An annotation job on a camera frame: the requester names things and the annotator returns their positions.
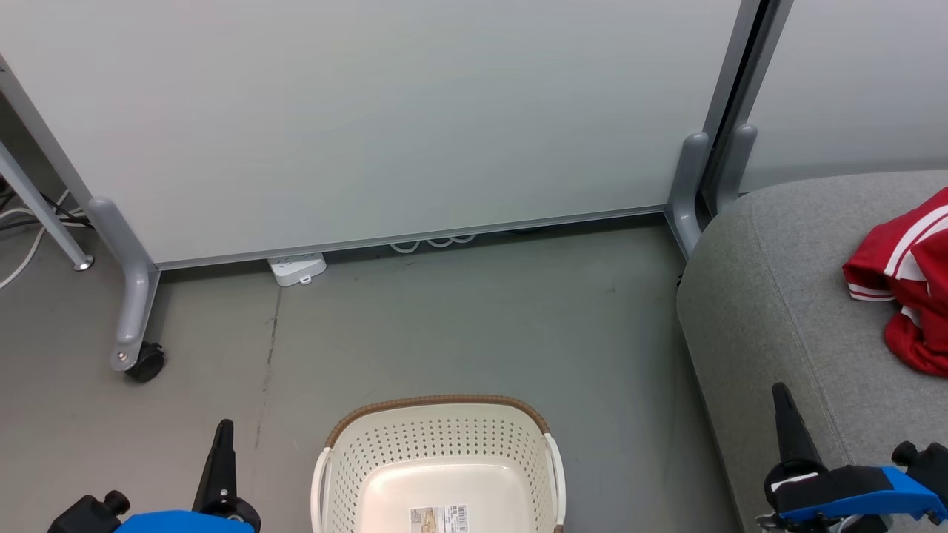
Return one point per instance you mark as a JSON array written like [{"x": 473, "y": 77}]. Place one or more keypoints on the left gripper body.
[{"x": 244, "y": 512}]

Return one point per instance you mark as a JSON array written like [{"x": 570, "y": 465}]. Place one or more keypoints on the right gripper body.
[{"x": 807, "y": 485}]

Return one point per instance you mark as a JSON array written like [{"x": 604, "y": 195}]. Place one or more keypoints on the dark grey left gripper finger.
[{"x": 221, "y": 474}]

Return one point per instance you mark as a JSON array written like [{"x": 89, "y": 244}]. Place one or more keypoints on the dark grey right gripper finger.
[{"x": 794, "y": 437}]

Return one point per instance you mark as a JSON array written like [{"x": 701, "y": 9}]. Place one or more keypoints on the red striped garment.
[{"x": 918, "y": 274}]

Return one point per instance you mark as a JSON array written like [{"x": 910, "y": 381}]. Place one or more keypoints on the cream perforated laundry basket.
[{"x": 444, "y": 444}]

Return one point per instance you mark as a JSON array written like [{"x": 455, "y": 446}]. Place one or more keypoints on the black caster wheel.
[{"x": 147, "y": 364}]

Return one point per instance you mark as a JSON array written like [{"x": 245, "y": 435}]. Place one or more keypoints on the grey fabric sofa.
[{"x": 770, "y": 296}]

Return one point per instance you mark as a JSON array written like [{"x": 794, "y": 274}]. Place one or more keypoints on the printed label sticker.
[{"x": 439, "y": 520}]

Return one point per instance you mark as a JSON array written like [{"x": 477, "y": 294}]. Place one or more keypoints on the white power strip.
[{"x": 298, "y": 268}]

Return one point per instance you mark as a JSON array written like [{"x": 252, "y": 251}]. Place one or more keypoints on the grey metal table leg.
[{"x": 41, "y": 215}]

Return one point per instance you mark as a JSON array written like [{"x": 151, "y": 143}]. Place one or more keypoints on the large white partition panel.
[{"x": 370, "y": 111}]

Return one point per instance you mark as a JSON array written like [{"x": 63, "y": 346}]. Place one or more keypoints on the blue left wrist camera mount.
[{"x": 185, "y": 523}]

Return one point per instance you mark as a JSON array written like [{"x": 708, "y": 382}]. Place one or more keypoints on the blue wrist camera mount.
[
  {"x": 185, "y": 523},
  {"x": 900, "y": 488}
]

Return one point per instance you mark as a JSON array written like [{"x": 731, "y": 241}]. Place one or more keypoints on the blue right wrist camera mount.
[{"x": 900, "y": 488}]

